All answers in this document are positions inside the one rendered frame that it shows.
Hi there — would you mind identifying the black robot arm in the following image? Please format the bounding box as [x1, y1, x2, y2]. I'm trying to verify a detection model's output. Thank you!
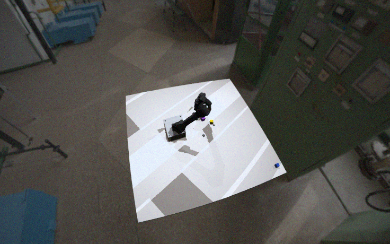
[171, 93, 212, 134]

